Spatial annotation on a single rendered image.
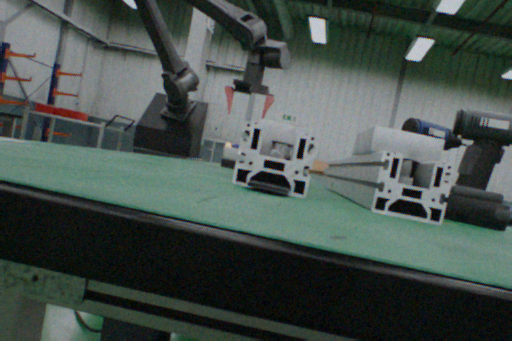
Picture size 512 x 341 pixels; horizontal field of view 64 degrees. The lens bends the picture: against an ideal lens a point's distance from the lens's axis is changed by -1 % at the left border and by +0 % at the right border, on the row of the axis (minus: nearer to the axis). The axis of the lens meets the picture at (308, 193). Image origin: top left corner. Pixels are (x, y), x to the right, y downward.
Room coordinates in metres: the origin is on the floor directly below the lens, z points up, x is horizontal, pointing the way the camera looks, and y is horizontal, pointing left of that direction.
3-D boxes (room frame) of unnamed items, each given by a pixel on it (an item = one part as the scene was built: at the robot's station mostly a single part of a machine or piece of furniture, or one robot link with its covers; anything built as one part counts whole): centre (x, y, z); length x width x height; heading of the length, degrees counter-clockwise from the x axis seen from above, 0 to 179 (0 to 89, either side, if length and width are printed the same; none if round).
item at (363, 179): (0.96, -0.11, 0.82); 0.80 x 0.10 x 0.09; 4
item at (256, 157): (0.94, 0.08, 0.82); 0.80 x 0.10 x 0.09; 4
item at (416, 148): (0.71, -0.13, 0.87); 0.16 x 0.11 x 0.07; 4
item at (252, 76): (1.21, 0.23, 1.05); 0.10 x 0.07 x 0.07; 93
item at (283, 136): (0.94, 0.08, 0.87); 0.16 x 0.11 x 0.07; 4
